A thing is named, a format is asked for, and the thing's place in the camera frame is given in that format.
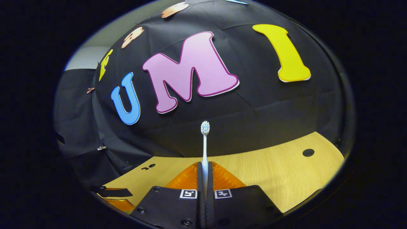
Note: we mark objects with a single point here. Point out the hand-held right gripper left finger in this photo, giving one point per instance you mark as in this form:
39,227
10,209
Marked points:
200,206

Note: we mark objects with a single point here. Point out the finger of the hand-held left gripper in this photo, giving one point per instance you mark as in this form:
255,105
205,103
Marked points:
122,205
114,192

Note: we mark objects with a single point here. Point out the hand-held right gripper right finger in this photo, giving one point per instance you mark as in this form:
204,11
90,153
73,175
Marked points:
210,206

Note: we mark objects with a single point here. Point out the light blue toothbrush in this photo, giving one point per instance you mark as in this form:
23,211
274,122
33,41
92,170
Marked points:
205,149

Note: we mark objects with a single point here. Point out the wooden desktop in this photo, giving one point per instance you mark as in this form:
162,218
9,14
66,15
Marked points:
286,171

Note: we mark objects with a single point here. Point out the small silver backdrop clip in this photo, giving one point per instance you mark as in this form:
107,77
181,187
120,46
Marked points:
101,148

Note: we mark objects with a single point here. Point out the small red backdrop clip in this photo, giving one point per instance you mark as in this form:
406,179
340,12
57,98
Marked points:
90,90

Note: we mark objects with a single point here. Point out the black backdrop cloth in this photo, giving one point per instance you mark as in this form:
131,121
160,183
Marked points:
254,111

